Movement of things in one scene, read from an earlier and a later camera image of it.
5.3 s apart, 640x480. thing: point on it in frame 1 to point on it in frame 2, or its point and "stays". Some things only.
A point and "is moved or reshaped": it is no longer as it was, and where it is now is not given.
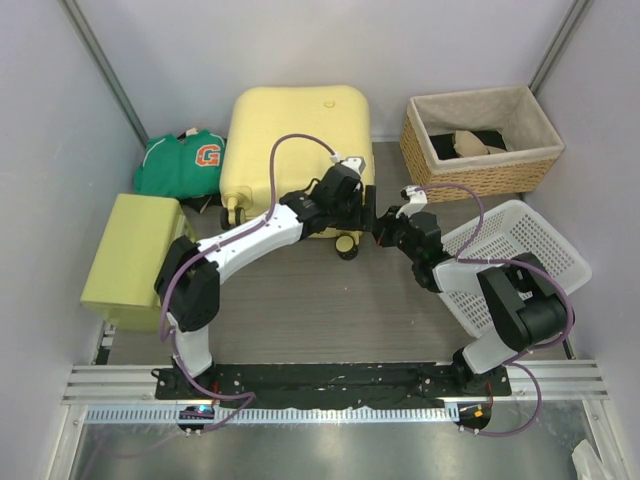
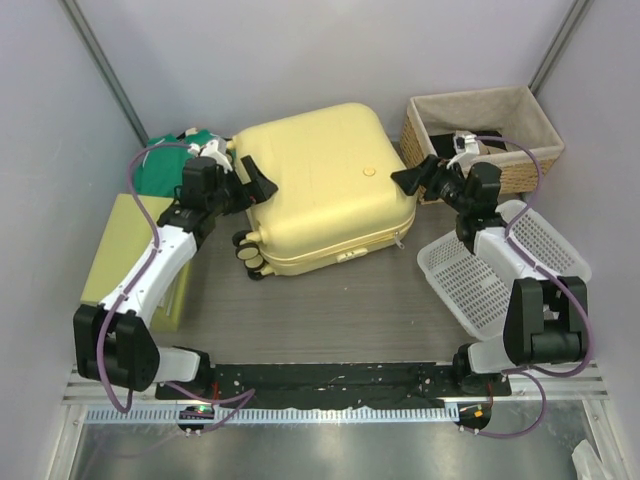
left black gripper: [364, 218] to [260, 189]
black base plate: [414, 384] stays
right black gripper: [386, 224] to [430, 170]
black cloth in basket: [445, 149] stays
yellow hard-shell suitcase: [255, 117] is moved or reshaped
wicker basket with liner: [498, 141] stays
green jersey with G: [185, 168] stays
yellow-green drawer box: [140, 233] stays
